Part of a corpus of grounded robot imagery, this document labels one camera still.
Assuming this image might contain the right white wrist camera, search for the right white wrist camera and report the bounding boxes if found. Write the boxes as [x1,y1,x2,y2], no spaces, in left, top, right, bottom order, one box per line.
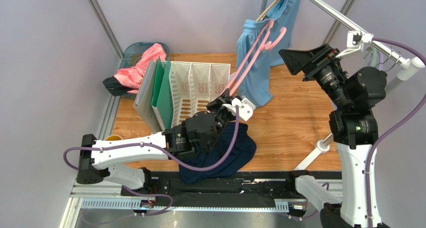
[336,30,374,59]

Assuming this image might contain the teal laundry basket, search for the teal laundry basket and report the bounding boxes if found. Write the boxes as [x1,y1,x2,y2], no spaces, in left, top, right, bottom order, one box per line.
[119,42,170,100]

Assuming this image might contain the green folder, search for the green folder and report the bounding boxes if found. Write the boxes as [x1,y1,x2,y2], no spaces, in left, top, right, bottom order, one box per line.
[151,59,174,131]

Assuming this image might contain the black garment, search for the black garment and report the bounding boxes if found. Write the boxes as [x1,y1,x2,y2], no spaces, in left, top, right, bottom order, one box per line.
[102,77,133,96]

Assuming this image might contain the purple plastic hanger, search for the purple plastic hanger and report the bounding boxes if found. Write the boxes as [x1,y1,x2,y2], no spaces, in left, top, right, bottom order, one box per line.
[376,51,386,71]

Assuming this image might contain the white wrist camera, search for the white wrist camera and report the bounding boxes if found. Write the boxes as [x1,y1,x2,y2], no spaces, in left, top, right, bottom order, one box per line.
[336,30,374,59]
[222,96,256,121]

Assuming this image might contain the grey folder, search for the grey folder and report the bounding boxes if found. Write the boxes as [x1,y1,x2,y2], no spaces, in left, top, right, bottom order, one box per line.
[133,60,162,133]

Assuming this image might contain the light blue shorts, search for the light blue shorts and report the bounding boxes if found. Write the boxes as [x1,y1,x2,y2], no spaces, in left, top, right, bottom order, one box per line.
[236,0,301,107]

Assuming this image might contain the navy blue shorts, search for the navy blue shorts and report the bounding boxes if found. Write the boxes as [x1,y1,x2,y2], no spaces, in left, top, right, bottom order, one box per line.
[178,121,258,185]

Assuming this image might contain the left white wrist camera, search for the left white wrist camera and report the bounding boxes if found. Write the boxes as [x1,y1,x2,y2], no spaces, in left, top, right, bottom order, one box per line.
[222,96,256,121]

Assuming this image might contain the metal clothes rail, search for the metal clothes rail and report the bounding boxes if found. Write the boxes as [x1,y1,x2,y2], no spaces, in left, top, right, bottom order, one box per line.
[294,0,425,170]

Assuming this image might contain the white file organizer rack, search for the white file organizer rack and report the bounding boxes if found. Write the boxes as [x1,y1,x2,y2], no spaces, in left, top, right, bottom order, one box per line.
[169,61,231,128]

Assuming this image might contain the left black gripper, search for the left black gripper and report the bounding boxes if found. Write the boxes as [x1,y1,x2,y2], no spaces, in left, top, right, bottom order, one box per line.
[204,89,236,151]

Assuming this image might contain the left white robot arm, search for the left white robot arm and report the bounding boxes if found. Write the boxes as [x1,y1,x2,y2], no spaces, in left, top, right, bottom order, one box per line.
[76,94,245,190]

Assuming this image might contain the yellow cup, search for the yellow cup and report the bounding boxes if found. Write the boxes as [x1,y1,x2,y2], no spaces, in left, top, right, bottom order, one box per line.
[105,135,123,141]

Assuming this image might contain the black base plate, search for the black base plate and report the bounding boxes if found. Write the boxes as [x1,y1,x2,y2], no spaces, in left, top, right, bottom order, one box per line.
[137,171,306,208]

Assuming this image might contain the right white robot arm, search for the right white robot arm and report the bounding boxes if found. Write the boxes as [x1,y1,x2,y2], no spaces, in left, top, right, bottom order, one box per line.
[279,44,387,228]

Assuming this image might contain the pink garment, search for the pink garment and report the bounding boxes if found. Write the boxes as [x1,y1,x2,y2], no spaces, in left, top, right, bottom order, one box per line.
[113,43,166,94]

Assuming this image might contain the green plastic hanger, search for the green plastic hanger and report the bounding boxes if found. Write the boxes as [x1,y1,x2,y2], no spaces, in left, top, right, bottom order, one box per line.
[361,46,380,68]

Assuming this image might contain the pink plastic hanger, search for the pink plastic hanger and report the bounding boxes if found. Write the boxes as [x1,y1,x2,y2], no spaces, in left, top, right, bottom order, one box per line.
[223,20,287,95]

